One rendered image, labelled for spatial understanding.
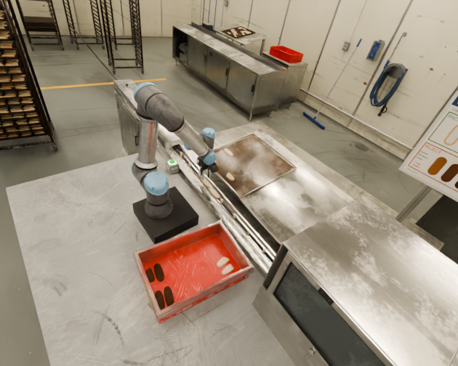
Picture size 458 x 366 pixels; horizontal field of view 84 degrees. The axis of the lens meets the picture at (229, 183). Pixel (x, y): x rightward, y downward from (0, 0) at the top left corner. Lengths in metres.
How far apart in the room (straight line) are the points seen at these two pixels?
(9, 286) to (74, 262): 1.13
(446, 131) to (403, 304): 0.90
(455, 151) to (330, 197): 0.64
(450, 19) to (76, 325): 4.79
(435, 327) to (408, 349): 0.14
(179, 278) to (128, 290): 0.23
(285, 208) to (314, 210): 0.18
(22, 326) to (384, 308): 2.12
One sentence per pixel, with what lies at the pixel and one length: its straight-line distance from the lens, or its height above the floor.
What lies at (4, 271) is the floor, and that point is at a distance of 2.64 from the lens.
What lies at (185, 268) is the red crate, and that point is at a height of 0.82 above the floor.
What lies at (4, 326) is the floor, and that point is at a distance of 2.40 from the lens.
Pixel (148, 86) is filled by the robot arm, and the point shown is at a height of 1.55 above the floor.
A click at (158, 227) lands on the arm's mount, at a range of 1.41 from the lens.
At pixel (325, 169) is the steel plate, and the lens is 2.28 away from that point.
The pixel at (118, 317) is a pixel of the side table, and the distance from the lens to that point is 1.28.
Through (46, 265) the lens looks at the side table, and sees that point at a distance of 1.49.
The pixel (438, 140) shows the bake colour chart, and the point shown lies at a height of 1.50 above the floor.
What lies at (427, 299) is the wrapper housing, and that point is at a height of 1.30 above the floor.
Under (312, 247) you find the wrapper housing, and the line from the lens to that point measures 0.95.
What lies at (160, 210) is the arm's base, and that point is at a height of 0.95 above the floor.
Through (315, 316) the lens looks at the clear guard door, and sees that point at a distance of 0.98.
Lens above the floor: 1.99
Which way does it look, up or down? 40 degrees down
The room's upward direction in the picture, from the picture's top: 11 degrees clockwise
